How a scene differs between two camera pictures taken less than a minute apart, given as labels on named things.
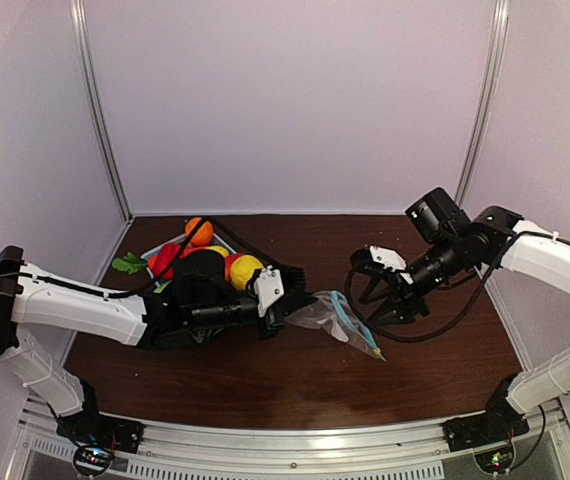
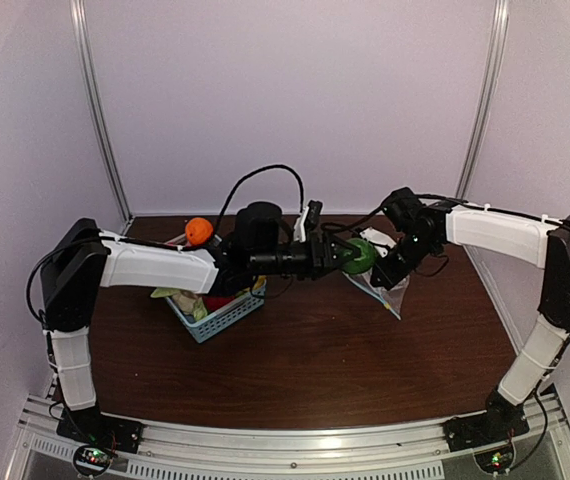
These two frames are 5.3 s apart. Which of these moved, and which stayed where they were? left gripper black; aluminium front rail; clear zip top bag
Moved: left gripper black; clear zip top bag
Stayed: aluminium front rail
